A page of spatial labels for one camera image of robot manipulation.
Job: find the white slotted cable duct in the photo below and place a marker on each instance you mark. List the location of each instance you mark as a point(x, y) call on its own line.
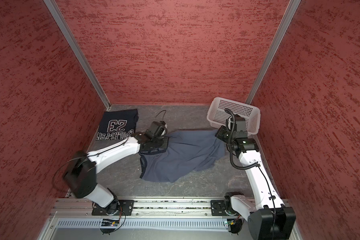
point(217, 225)

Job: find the aluminium mounting rail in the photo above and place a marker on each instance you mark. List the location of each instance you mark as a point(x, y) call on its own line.
point(191, 207)

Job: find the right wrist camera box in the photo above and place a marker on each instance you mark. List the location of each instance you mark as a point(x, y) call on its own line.
point(237, 123)

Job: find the aluminium corner post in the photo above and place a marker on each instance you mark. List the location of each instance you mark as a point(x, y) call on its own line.
point(69, 36)
point(278, 37)

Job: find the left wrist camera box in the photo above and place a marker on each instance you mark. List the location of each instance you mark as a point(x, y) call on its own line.
point(157, 129)

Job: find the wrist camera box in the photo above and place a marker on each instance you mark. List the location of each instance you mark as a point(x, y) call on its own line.
point(157, 129)
point(237, 123)

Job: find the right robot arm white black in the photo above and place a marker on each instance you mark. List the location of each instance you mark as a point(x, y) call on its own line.
point(268, 217)

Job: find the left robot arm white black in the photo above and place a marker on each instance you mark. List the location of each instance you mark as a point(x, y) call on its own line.
point(81, 172)

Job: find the right controller board with wires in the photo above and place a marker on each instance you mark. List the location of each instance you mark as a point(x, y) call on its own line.
point(235, 226)

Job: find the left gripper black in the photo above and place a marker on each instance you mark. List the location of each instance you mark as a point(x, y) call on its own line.
point(165, 144)

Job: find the left aluminium corner post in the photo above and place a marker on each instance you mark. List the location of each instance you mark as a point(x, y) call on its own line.
point(69, 36)

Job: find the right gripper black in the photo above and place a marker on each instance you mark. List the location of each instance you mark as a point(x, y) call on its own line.
point(220, 132)

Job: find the left controller board with wires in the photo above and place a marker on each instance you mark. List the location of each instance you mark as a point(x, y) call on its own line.
point(109, 223)

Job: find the controller board with wires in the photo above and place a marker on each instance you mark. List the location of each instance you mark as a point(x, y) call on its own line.
point(109, 223)
point(235, 226)

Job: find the grey blue tank top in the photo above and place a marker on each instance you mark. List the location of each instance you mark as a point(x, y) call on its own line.
point(187, 151)

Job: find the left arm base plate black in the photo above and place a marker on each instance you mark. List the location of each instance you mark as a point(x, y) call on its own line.
point(122, 207)

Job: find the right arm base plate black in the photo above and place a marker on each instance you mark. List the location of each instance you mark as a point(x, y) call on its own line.
point(218, 208)

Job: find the navy tank top red trim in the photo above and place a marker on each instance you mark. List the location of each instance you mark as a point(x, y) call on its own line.
point(117, 125)

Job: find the right aluminium corner post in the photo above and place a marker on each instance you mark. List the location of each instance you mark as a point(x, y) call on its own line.
point(278, 37)

